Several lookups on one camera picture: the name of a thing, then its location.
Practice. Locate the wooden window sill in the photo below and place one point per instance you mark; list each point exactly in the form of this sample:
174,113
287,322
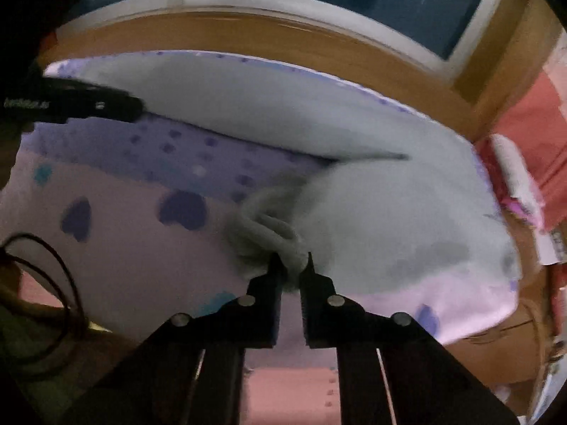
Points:
248,37

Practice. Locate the red cloth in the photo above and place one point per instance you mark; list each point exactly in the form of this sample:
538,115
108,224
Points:
534,119

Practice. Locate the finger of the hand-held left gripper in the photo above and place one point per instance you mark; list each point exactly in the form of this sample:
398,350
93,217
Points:
122,104

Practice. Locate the purple heart-printed bed sheet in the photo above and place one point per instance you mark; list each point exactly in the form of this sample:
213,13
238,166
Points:
133,239

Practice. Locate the light grey garment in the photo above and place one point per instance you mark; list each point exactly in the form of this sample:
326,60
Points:
376,212

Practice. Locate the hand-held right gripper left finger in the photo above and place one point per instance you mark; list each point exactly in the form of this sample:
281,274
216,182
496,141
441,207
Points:
269,310

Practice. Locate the pink blanket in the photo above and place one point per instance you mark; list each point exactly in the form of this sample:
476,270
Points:
288,396

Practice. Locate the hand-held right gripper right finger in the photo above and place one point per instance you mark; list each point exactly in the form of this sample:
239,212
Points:
311,310

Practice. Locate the white window frame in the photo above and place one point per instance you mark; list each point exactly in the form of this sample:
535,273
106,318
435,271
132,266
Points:
310,6

